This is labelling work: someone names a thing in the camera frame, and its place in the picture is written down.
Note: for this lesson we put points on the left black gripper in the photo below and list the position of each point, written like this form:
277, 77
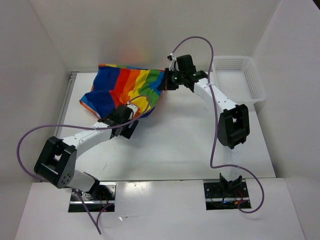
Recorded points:
127, 131

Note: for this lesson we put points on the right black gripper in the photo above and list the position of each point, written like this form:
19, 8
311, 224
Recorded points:
168, 85

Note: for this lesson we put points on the rainbow striped shorts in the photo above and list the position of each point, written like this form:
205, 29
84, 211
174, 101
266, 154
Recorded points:
116, 85

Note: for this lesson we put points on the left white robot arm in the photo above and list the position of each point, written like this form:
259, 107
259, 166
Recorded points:
57, 160

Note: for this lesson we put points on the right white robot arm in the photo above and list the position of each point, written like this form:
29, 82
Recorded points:
231, 120

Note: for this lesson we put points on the white plastic basket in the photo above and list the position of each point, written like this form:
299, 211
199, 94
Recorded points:
238, 78

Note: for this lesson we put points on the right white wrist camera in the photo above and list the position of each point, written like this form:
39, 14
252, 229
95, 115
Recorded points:
172, 62

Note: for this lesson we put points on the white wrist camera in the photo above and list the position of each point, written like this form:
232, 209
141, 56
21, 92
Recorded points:
172, 62
135, 109

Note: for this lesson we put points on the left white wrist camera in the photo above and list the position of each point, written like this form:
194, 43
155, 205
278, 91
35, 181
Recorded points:
135, 109

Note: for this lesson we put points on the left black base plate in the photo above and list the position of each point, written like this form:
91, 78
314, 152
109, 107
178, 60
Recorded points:
105, 196

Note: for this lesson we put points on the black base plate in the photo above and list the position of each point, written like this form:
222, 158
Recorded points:
105, 196
215, 199

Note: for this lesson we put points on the aluminium table edge rail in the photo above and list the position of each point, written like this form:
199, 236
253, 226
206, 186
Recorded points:
57, 97

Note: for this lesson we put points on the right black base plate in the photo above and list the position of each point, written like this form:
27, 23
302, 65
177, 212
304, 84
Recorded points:
215, 199

